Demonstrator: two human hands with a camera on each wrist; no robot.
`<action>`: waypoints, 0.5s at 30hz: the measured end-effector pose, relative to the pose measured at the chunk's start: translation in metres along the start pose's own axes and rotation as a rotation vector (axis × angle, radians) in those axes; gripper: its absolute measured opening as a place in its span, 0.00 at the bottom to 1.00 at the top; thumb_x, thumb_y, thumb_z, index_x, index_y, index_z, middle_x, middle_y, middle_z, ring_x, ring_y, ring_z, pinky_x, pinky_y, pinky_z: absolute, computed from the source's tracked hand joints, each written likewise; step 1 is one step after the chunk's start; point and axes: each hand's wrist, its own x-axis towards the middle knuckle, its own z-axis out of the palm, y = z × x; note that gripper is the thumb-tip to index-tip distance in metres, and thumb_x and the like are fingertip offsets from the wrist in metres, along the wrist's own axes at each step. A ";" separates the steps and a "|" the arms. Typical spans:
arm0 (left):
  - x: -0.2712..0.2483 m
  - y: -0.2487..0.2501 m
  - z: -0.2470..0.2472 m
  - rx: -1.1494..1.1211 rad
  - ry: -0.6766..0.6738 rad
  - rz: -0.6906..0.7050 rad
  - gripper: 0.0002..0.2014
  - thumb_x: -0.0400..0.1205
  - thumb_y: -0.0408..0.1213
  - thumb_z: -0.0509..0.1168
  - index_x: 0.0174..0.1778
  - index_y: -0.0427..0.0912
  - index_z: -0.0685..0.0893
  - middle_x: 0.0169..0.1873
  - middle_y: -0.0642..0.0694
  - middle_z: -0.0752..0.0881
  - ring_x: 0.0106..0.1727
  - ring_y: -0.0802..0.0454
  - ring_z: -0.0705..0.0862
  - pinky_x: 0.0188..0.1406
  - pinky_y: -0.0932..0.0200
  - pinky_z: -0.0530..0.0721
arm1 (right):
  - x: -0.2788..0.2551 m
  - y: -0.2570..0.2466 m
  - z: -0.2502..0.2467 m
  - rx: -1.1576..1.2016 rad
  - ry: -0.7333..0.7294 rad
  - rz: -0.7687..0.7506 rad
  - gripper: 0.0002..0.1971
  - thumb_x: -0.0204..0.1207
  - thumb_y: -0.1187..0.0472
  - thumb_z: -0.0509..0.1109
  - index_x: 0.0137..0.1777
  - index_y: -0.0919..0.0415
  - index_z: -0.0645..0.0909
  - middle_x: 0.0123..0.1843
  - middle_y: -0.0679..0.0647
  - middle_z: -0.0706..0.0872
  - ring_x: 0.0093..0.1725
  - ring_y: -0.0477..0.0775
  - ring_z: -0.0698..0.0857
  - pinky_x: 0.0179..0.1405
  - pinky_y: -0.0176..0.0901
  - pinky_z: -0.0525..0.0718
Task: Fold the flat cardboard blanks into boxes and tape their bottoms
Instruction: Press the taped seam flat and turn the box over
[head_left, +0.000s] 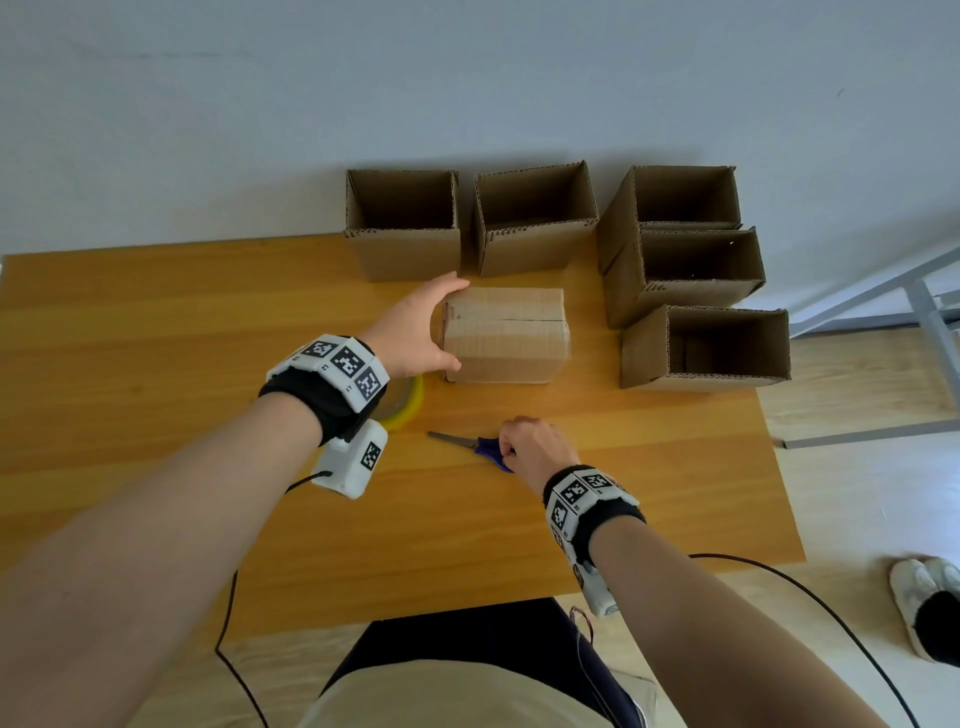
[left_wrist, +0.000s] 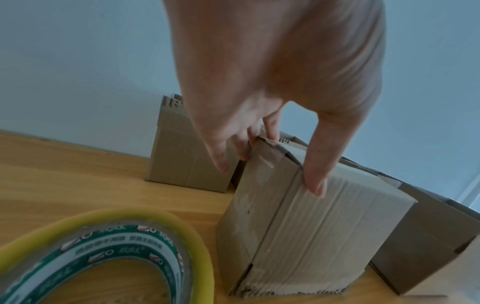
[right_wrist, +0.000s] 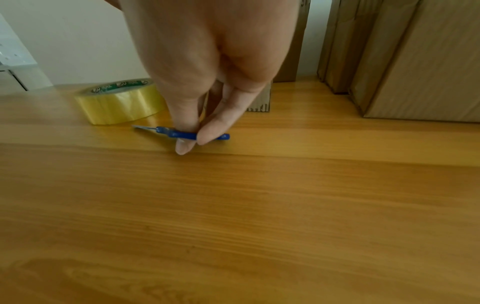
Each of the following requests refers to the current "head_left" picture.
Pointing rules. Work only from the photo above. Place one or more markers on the person's right hand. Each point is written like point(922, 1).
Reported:
point(536, 450)

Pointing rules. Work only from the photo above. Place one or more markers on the person's left hand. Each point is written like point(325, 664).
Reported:
point(409, 334)

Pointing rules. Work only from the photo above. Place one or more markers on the yellow tape roll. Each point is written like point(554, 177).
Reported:
point(409, 405)

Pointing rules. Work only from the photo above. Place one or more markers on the brown cardboard paper box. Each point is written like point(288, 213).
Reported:
point(615, 225)
point(405, 255)
point(510, 337)
point(622, 289)
point(643, 352)
point(532, 251)

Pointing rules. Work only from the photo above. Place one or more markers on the person's right forearm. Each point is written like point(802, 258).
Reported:
point(712, 637)

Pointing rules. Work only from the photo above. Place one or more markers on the person's left forearm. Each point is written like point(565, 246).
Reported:
point(135, 570)

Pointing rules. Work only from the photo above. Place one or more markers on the person's dark and beige clothing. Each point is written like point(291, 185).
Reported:
point(465, 645)

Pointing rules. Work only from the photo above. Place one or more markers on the black right wristband with markers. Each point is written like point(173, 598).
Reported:
point(607, 514)

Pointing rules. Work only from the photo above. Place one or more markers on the black wristband with markers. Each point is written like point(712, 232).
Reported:
point(315, 405)
point(607, 514)

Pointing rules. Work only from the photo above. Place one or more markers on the black left wristband with markers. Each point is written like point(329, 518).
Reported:
point(315, 405)

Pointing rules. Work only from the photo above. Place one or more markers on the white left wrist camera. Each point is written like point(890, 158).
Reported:
point(349, 469)

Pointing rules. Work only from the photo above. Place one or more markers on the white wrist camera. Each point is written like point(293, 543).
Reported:
point(596, 592)
point(349, 469)

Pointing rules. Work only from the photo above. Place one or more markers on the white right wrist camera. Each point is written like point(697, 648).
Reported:
point(596, 592)

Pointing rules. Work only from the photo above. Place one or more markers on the grey metal table frame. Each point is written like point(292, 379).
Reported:
point(930, 315)

